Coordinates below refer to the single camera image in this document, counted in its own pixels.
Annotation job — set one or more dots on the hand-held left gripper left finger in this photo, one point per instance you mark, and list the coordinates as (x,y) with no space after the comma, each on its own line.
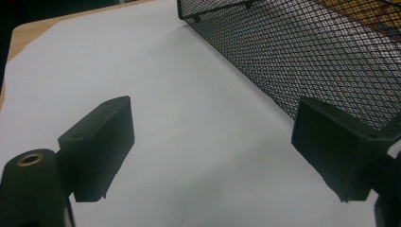
(97,148)

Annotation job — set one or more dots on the white paper table cover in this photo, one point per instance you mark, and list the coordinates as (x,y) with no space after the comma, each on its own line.
(195,126)

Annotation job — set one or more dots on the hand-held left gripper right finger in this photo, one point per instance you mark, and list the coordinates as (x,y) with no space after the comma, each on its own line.
(334,145)

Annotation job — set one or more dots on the orange and red packet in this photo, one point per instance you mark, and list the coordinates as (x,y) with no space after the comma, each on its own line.
(365,12)

